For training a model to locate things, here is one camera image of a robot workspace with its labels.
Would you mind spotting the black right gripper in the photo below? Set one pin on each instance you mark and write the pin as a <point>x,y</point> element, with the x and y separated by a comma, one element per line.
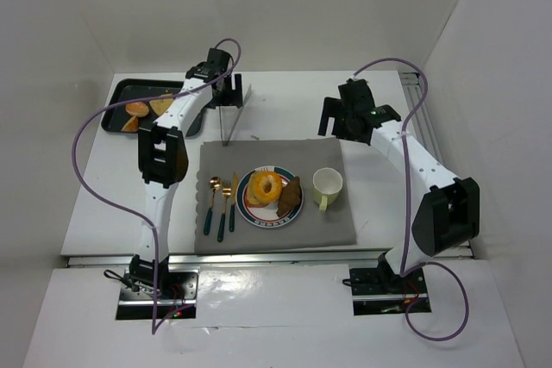
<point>335,114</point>

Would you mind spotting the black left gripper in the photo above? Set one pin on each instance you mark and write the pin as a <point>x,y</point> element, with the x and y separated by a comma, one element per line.
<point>232,95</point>

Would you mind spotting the metal tongs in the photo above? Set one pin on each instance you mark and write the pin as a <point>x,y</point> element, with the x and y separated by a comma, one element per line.
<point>229,117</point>

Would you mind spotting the orange donut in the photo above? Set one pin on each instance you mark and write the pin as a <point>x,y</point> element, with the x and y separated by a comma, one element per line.
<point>268,181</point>

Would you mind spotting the brown croissant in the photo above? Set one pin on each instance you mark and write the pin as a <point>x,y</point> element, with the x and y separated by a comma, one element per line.
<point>290,197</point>

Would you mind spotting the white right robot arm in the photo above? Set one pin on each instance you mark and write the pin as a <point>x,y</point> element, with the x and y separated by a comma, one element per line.
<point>442,210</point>

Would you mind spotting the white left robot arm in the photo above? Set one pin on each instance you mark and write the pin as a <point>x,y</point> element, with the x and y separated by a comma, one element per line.
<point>163,163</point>

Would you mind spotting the bread slice on tray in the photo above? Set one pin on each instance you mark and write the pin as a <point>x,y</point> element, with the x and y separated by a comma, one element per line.
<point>162,104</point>

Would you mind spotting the pale green mug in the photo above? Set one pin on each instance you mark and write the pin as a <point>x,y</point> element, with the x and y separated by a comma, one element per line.
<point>327,185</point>

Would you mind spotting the grey placemat cloth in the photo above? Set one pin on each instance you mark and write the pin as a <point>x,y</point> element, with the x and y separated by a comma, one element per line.
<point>313,228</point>

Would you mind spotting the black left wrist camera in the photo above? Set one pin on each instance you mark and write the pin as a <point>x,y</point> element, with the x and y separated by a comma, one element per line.
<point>218,60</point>

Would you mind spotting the gold spoon green handle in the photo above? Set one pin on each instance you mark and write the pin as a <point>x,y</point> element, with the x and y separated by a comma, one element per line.
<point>215,186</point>

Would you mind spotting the gold fork green handle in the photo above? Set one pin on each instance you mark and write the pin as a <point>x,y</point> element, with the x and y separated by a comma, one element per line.
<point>226,192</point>

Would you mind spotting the gold knife green handle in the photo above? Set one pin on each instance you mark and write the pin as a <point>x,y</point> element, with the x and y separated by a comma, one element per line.
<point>234,189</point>

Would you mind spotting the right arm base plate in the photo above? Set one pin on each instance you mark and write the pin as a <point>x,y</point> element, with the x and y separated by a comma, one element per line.
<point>371,296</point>

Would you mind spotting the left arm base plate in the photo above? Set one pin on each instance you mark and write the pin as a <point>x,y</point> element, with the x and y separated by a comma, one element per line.
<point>177,301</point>

